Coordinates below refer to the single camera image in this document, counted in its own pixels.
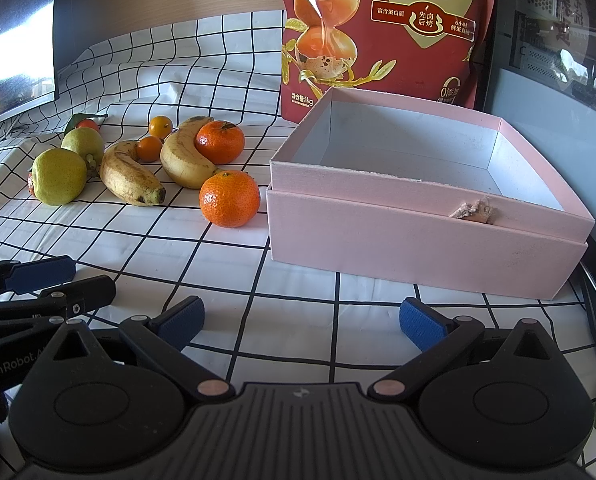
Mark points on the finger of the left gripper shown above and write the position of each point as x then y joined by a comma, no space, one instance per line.
67,301
22,277

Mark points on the leafy mandarin behind pear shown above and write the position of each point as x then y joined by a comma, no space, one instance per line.
30,183

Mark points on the spotted banana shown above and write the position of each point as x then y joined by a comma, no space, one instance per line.
127,179

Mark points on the red snack bag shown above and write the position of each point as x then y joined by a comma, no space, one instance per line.
421,48

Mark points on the monitor screen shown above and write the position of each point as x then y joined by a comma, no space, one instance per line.
27,58

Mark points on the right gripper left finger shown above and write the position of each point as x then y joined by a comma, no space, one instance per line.
158,343

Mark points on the green pear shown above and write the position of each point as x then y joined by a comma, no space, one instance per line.
87,143
58,176

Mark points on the checkered white tablecloth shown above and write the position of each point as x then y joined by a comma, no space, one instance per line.
301,346

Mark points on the banana with blue sticker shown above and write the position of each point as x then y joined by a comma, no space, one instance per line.
181,160

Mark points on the leafy mandarin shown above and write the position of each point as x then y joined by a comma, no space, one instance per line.
30,183
82,120

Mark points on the pink cardboard box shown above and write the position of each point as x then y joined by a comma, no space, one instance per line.
410,190

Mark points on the mandarin with green stem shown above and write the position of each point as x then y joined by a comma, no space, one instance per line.
219,141

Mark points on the mandarin orange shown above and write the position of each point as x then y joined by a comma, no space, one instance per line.
229,199

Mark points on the small kumquat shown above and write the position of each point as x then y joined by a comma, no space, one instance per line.
148,149
160,127

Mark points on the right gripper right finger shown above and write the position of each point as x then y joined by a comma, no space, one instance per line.
442,343

